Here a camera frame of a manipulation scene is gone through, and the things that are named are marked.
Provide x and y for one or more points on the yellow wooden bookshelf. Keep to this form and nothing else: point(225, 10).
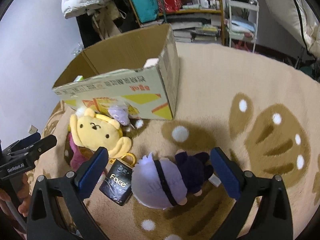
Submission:
point(204, 11)

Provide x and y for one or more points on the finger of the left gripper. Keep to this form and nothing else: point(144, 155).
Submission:
point(40, 146)
point(23, 143)

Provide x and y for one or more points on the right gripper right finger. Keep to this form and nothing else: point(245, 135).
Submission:
point(273, 219)

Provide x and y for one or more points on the stack of books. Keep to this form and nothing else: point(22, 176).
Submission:
point(196, 32)

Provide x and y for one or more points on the cardboard box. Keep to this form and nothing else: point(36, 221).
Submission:
point(114, 75)

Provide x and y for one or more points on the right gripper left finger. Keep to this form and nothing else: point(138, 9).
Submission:
point(45, 219)

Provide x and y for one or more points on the yellow dog plush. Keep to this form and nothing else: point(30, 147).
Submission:
point(93, 130)

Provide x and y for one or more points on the teal bag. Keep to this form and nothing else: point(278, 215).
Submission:
point(147, 10)

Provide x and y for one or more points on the beige patterned carpet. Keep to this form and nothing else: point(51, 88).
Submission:
point(264, 115)

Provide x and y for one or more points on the small purple plush charm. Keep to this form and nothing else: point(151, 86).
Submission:
point(120, 113)

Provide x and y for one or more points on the black Face tissue pack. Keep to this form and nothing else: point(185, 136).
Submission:
point(117, 184)

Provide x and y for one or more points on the pink bear plush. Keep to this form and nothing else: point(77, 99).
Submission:
point(78, 155)

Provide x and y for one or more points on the white rolling cart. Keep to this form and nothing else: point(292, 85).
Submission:
point(242, 24)

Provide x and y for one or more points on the pink swirl roll pillow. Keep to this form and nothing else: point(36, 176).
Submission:
point(151, 62)

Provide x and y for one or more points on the lavender haired doll plush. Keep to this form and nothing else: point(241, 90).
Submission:
point(162, 184)

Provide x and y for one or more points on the green tissue pack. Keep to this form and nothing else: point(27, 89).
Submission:
point(78, 78)

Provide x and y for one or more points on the green pole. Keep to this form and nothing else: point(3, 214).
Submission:
point(164, 11)

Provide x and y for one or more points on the white folded mattress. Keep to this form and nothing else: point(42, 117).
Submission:
point(297, 17)

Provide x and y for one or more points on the wall outlet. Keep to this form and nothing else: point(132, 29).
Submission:
point(32, 129)

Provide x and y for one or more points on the person's left hand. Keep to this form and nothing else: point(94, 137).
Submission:
point(23, 195)

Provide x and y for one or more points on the beige coat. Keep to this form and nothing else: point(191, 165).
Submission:
point(103, 20)

